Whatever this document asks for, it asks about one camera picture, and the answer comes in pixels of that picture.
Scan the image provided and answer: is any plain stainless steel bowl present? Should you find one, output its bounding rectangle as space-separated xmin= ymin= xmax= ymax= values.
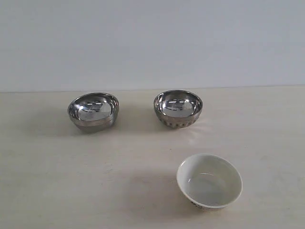
xmin=67 ymin=92 xmax=119 ymax=133

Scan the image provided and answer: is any white ceramic patterned bowl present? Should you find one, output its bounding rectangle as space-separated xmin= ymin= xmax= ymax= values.
xmin=176 ymin=153 xmax=243 ymax=211

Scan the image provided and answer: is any ribbed stainless steel bowl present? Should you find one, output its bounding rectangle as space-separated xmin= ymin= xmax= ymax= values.
xmin=153 ymin=90 xmax=203 ymax=129

